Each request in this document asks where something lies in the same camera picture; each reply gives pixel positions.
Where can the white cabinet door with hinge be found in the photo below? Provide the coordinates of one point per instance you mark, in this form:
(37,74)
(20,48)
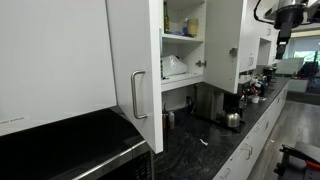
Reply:
(220,43)

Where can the white paper scrap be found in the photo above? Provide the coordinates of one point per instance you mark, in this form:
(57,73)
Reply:
(203,142)

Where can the closed white cabinet with label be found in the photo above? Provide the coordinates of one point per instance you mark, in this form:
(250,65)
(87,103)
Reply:
(50,60)

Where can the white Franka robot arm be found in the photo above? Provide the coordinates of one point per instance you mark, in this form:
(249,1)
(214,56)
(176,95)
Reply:
(311,13)

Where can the black espresso machine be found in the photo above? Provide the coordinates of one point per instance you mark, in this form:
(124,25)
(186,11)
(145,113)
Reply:
(269,73)

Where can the metal hinge on door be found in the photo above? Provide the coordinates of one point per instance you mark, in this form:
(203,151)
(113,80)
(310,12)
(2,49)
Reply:
(233,52)

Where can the white cabinet door opened wide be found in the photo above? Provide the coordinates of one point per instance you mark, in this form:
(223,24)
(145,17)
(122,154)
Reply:
(133,40)

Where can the stainless steel coffee carafe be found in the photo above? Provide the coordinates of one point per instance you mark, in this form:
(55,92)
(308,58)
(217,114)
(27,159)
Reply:
(231,119)

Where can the green glass bottle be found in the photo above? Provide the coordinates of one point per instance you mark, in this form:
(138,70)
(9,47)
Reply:
(166,18)

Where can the white lower drawer cabinets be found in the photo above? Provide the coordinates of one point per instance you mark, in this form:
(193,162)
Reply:
(256,140)

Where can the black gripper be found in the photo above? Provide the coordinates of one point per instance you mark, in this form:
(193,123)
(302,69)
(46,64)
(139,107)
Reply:
(288,16)

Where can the metal hinge on cabinet wall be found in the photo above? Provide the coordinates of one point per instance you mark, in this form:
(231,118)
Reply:
(200,63)

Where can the flat blue lid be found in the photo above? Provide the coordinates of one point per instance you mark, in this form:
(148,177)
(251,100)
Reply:
(175,33)

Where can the white background panel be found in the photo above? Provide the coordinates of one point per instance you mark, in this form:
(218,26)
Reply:
(290,66)

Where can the white plastic bag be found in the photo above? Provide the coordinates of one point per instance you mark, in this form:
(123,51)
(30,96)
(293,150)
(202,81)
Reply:
(173,66)

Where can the black steel microwave oven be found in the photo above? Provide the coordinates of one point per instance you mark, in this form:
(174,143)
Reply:
(66,143)

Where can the white paper cup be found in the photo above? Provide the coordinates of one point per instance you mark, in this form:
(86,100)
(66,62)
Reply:
(255,99)

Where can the beige cup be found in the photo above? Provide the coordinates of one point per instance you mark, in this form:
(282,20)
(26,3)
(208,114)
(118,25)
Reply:
(192,27)

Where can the small blue bottle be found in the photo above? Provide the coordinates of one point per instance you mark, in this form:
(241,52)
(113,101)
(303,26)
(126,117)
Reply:
(185,29)

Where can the small printed label sticker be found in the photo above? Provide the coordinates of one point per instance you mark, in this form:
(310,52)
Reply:
(11,120)

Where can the black steel coffee machine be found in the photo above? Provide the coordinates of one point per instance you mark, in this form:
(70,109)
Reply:
(208,100)

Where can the white squeeze bottle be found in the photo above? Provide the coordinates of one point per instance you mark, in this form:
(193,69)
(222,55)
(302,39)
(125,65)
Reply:
(171,121)

